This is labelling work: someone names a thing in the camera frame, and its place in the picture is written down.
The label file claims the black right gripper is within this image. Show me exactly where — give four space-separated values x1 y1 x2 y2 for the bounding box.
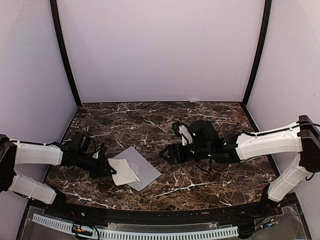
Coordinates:
159 142 213 164

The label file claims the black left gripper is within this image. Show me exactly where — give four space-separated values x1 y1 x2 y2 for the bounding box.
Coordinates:
76 151 116 179

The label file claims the grey paper envelope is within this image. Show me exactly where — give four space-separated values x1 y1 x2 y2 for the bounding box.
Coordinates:
114 146 161 192

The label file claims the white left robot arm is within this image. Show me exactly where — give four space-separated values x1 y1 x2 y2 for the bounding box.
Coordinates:
0 132 117 218

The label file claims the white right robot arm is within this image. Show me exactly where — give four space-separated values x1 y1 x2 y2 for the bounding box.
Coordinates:
159 115 320 217

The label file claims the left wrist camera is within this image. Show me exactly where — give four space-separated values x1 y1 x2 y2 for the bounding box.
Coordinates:
92 142 107 161

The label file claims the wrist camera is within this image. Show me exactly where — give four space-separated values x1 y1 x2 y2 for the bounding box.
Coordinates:
171 121 193 146
92 142 107 161

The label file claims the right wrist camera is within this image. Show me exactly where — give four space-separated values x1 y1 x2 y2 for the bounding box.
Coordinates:
171 121 193 146

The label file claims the white slotted cable duct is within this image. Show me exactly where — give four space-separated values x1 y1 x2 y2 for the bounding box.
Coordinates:
31 213 239 240

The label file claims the black front rail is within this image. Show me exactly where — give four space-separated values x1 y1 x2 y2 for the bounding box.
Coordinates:
23 200 283 226

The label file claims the black left frame post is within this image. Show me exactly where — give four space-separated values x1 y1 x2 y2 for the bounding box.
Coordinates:
49 0 82 108

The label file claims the black frame corner post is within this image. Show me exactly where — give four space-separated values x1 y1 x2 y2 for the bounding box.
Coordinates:
241 0 272 109

